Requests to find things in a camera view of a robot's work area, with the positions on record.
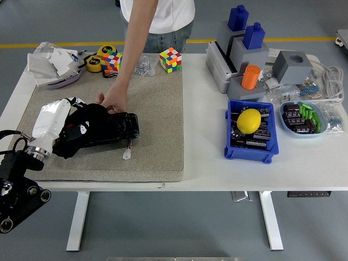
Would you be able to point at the clear bag of blue resistors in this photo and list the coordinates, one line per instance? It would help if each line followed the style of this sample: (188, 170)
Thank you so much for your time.
(334, 121)
(310, 89)

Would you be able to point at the grey-brown mat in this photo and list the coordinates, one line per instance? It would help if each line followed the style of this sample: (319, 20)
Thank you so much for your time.
(157, 122)

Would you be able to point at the person's right forearm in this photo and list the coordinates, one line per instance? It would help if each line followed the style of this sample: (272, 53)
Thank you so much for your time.
(137, 40)

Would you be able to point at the black plastic-wrapped panel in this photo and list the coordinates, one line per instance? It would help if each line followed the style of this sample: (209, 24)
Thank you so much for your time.
(125, 125)

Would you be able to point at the clear bag of plug parts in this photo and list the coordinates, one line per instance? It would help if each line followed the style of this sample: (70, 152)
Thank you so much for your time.
(282, 93)

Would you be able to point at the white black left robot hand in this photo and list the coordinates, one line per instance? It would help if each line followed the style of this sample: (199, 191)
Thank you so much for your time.
(49, 119)

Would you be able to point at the clear bag of white parts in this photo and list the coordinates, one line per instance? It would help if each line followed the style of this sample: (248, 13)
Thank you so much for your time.
(270, 81)

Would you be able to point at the white switch plate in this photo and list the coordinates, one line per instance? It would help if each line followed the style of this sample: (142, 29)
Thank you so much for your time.
(38, 63)

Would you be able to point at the clear plastic bag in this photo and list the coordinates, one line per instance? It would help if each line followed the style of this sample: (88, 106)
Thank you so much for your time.
(43, 47)

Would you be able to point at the yellow tape measure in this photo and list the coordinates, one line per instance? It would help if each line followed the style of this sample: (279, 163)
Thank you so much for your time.
(104, 50)
(93, 63)

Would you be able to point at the brown cylindrical capacitor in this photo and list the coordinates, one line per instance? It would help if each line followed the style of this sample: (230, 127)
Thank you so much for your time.
(291, 114)
(294, 121)
(305, 127)
(291, 108)

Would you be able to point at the person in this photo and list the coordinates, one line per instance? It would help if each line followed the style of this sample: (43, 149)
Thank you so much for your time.
(174, 16)

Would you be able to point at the black table control panel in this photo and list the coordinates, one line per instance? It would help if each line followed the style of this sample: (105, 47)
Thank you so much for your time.
(310, 194)

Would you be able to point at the grey electrical box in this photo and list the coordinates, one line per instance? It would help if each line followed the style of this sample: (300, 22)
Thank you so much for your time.
(214, 65)

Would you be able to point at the tall grey holder block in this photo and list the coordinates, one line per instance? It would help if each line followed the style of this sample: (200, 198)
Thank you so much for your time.
(224, 35)

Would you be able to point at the grey block with round hole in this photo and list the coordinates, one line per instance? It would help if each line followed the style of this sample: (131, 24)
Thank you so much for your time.
(291, 72)

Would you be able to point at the clear bag of screws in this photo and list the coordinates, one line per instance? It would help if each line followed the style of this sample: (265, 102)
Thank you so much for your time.
(144, 68)

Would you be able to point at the yellow lemon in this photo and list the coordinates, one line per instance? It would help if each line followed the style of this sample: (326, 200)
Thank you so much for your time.
(248, 121)

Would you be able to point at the low grey holder block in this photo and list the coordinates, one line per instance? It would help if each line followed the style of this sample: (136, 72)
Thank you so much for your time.
(236, 92)

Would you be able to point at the black cylindrical capacitor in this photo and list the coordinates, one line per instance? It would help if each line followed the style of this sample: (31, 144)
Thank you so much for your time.
(236, 134)
(265, 112)
(262, 135)
(257, 143)

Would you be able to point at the person's right hand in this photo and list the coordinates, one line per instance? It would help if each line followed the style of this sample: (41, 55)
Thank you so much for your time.
(118, 98)

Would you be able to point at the grey metal bracket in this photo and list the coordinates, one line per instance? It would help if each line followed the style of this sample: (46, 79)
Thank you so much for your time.
(242, 196)

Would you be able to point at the blue plastic bin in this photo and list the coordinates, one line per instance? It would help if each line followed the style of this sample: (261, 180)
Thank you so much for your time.
(244, 155)

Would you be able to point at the white table leg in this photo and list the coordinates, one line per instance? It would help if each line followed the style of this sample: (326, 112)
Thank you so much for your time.
(79, 217)
(270, 217)

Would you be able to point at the multicolour puzzle cube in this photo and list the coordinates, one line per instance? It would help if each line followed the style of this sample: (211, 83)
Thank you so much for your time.
(170, 59)
(111, 61)

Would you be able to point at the orange cylinder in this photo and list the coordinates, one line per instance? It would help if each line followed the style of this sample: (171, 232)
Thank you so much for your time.
(250, 77)

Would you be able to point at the flat white plate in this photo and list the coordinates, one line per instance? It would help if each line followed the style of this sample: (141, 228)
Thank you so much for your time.
(43, 81)

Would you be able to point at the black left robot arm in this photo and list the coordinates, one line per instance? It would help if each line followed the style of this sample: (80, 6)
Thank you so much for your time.
(16, 201)

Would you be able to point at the purple tray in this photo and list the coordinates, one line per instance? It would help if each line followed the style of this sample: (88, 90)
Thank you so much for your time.
(68, 81)

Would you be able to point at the light blue dish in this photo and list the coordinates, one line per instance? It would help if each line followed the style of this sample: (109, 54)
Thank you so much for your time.
(304, 135)

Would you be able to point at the blue peg block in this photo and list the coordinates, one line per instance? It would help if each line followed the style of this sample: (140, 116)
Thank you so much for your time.
(254, 36)
(237, 19)

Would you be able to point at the green battery cell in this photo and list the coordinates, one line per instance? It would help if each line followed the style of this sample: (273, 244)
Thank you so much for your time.
(319, 127)
(306, 105)
(316, 118)
(303, 112)
(309, 114)

